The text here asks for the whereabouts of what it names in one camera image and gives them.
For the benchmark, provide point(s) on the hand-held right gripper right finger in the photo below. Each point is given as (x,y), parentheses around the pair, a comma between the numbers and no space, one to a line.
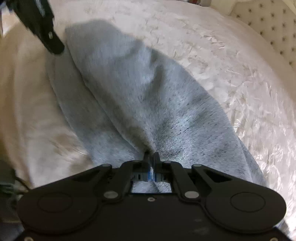
(157,165)

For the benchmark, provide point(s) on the cream tufted headboard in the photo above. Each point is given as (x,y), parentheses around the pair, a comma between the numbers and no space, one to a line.
(270,25)

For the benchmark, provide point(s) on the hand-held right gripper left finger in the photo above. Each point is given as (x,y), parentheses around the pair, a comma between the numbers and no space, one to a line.
(146,165)

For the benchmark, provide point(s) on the white bedspread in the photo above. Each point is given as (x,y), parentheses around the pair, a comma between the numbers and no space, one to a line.
(219,60)

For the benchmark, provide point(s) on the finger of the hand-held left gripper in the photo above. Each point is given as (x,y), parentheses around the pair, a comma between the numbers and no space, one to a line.
(46,30)

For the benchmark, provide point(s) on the grey pants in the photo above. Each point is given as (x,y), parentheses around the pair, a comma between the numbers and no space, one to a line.
(138,92)

